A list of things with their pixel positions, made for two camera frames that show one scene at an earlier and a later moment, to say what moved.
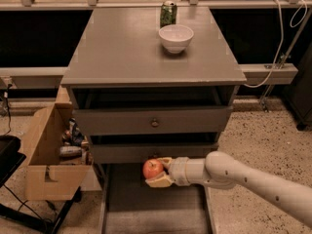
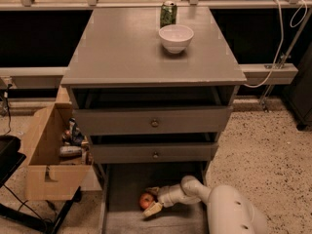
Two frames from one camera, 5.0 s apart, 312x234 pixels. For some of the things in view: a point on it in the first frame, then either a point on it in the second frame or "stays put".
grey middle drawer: [137, 153] stays put
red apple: [152, 167] to [145, 201]
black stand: [11, 158] stays put
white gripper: [177, 171] to [168, 196]
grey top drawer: [155, 120] stays put
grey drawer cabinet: [148, 83] stays put
